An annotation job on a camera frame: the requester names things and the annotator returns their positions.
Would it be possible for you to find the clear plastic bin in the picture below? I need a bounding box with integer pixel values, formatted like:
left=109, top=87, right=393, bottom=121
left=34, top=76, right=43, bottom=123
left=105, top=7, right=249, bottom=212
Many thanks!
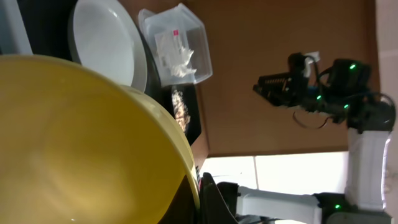
left=138, top=3, right=213, bottom=86

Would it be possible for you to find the grey round plate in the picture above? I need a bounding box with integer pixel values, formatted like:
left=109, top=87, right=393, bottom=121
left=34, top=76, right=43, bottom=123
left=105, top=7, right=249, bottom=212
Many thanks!
left=68, top=0, right=147, bottom=92

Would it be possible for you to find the white napkin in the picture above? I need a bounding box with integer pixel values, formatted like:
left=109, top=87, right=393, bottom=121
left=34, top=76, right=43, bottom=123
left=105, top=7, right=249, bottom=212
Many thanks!
left=169, top=47, right=197, bottom=78

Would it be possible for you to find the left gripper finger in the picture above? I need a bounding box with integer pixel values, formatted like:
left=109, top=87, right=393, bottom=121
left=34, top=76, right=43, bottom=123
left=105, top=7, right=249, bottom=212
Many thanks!
left=200, top=172, right=238, bottom=224

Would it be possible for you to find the grey plastic dishwasher rack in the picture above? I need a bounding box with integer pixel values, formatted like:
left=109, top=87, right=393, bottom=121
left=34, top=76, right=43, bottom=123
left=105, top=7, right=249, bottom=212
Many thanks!
left=1, top=0, right=33, bottom=55

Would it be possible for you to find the black rectangular tray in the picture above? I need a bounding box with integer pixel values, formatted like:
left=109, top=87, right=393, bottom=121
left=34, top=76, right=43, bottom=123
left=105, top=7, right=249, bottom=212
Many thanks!
left=162, top=84, right=201, bottom=145

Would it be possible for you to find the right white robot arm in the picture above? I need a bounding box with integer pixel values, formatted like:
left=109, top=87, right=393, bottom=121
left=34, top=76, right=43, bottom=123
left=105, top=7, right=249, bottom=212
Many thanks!
left=234, top=53, right=397, bottom=223

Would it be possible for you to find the yellow bowl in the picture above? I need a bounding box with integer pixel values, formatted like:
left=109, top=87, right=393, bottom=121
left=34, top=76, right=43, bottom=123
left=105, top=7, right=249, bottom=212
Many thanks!
left=1, top=55, right=200, bottom=224

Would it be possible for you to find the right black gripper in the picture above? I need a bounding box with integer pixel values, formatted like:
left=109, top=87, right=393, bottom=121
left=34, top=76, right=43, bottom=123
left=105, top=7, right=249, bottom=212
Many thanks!
left=252, top=53, right=371, bottom=109

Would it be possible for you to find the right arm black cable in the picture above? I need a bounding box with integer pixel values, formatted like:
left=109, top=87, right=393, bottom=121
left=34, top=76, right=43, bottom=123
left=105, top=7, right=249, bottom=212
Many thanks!
left=292, top=55, right=397, bottom=130

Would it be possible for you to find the food scraps and rice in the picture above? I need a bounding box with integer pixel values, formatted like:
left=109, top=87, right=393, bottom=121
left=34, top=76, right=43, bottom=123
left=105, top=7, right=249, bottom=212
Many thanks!
left=172, top=90, right=191, bottom=133

